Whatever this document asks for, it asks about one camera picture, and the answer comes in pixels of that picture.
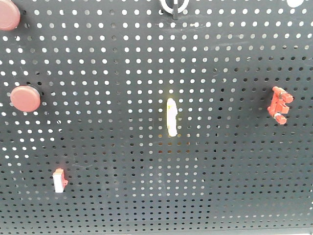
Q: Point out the red push button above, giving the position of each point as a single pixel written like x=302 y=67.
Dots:
x=25 y=98
x=9 y=15

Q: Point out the upper red push button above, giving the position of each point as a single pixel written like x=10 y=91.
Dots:
x=9 y=15

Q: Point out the black rotary selector knob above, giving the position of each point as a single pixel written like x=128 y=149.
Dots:
x=176 y=7

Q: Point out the red toggle switch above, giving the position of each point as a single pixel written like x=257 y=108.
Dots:
x=278 y=106

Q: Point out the yellow toggle switch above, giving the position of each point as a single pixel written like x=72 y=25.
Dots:
x=171 y=113

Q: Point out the white red rocker switch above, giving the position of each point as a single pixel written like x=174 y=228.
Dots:
x=59 y=180

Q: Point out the lower red push button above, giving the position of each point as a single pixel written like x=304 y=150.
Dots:
x=25 y=98

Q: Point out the black perforated pegboard panel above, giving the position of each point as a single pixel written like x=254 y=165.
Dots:
x=105 y=69

